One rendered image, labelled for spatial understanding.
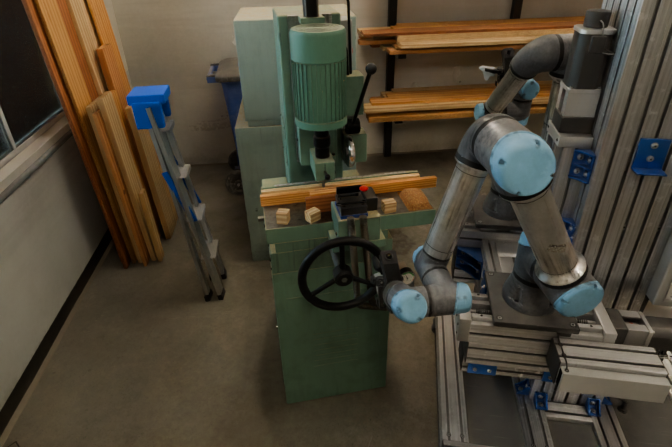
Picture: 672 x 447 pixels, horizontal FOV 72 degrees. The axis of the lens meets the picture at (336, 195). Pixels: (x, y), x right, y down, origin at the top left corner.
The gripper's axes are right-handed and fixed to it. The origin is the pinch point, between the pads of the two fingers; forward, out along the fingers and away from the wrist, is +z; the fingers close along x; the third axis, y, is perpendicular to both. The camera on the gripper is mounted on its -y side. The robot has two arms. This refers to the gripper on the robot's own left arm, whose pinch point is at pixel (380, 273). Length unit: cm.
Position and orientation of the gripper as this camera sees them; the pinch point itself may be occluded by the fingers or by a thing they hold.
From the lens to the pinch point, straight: 143.5
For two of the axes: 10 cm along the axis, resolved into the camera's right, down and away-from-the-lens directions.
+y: 0.6, 10.0, 0.1
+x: 9.9, -0.6, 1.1
